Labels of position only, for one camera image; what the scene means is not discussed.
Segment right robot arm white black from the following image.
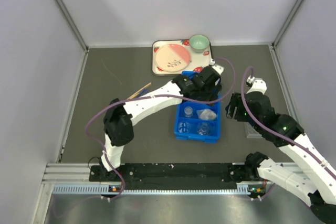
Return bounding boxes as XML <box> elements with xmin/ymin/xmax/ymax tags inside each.
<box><xmin>226</xmin><ymin>91</ymin><xmax>335</xmax><ymax>223</ymax></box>

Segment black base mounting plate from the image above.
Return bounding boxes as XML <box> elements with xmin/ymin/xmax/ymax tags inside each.
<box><xmin>89</xmin><ymin>163</ymin><xmax>266</xmax><ymax>190</ymax></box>

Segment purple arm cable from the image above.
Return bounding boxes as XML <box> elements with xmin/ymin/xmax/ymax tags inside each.
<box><xmin>85</xmin><ymin>57</ymin><xmax>236</xmax><ymax>198</ymax></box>
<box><xmin>240</xmin><ymin>66</ymin><xmax>336</xmax><ymax>201</ymax></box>

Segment clear test tube rack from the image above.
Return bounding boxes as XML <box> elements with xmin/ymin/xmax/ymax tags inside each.
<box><xmin>245</xmin><ymin>122</ymin><xmax>262</xmax><ymax>138</ymax></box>

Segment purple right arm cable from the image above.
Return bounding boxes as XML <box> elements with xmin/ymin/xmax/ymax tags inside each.
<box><xmin>240</xmin><ymin>66</ymin><xmax>336</xmax><ymax>201</ymax></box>

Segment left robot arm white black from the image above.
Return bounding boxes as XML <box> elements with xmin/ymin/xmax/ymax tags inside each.
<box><xmin>100</xmin><ymin>65</ymin><xmax>224</xmax><ymax>180</ymax></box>

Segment pink cream plate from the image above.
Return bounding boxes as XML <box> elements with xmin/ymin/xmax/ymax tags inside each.
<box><xmin>154</xmin><ymin>44</ymin><xmax>191</xmax><ymax>73</ymax></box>

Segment plastic bag with contents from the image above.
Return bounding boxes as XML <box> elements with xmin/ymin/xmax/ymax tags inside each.
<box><xmin>196</xmin><ymin>109</ymin><xmax>217</xmax><ymax>121</ymax></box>

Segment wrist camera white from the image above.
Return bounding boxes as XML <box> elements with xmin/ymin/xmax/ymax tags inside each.
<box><xmin>209</xmin><ymin>59</ymin><xmax>225</xmax><ymax>75</ymax></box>
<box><xmin>246</xmin><ymin>76</ymin><xmax>267</xmax><ymax>94</ymax></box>

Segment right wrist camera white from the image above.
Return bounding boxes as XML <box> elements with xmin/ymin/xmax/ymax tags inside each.
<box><xmin>246</xmin><ymin>76</ymin><xmax>267</xmax><ymax>94</ymax></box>

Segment blue plastic bin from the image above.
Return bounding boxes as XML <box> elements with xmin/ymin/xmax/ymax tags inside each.
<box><xmin>174</xmin><ymin>70</ymin><xmax>222</xmax><ymax>144</ymax></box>

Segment strawberry pattern tray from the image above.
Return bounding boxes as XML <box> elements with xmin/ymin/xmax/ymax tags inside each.
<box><xmin>152</xmin><ymin>39</ymin><xmax>213</xmax><ymax>76</ymax></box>

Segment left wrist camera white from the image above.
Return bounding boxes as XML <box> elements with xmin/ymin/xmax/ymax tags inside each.
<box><xmin>209</xmin><ymin>59</ymin><xmax>225</xmax><ymax>75</ymax></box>

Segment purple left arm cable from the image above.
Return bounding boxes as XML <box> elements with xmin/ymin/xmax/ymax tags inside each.
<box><xmin>85</xmin><ymin>57</ymin><xmax>236</xmax><ymax>198</ymax></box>

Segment green ceramic bowl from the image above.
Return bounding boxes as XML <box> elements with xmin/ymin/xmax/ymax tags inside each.
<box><xmin>189</xmin><ymin>34</ymin><xmax>210</xmax><ymax>53</ymax></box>

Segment wooden tweezers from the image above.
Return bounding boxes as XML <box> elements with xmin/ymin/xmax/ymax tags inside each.
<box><xmin>128</xmin><ymin>82</ymin><xmax>152</xmax><ymax>100</ymax></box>

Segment clear glass flask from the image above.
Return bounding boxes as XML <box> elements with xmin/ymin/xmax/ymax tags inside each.
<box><xmin>197</xmin><ymin>122</ymin><xmax>213</xmax><ymax>136</ymax></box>

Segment grey slotted cable duct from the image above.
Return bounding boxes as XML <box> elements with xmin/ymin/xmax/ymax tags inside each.
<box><xmin>52</xmin><ymin>184</ymin><xmax>251</xmax><ymax>195</ymax></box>

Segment small clear glass dish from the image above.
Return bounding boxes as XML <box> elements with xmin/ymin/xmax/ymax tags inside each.
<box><xmin>184</xmin><ymin>106</ymin><xmax>193</xmax><ymax>118</ymax></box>

